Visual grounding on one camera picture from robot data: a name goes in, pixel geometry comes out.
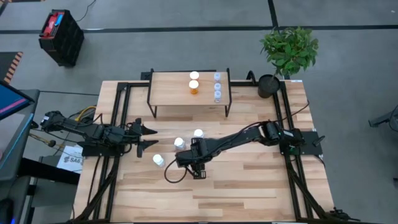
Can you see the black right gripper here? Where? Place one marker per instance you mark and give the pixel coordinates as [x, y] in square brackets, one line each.
[196, 152]

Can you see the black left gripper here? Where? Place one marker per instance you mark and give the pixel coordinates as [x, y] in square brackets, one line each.
[116, 135]

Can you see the white medicine bottle blue label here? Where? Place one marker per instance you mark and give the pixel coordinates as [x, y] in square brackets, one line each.
[179, 143]
[198, 133]
[158, 160]

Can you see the orange pill bottle white cap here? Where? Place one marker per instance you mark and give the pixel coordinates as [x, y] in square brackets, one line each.
[194, 75]
[193, 86]

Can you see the clear plastic pill bottle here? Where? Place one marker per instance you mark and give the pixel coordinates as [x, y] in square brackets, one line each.
[217, 86]
[217, 96]
[217, 76]

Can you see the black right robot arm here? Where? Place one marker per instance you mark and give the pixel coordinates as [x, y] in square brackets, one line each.
[239, 138]

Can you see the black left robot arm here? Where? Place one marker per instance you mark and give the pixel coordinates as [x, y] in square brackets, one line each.
[74, 126]

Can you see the wooden shelf black metal legs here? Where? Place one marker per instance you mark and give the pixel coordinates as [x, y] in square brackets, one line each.
[174, 90]

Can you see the white printed paper sheet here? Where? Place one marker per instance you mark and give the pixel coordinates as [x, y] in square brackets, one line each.
[71, 158]

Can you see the black storage crate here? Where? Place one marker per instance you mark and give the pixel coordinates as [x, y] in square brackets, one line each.
[62, 40]

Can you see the grey computer cart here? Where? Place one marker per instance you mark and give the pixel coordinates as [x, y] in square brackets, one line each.
[12, 140]

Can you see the monitor with blue screen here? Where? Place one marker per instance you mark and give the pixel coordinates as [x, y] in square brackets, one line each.
[12, 99]

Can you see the black mat orange stripes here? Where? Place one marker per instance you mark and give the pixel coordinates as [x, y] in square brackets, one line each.
[9, 67]

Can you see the green plant in black pot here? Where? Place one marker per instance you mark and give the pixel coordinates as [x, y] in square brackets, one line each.
[290, 49]

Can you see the black chair base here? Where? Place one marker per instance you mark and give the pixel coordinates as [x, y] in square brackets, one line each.
[384, 118]

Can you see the black metal table frame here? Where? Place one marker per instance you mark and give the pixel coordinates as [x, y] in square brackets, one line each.
[244, 83]

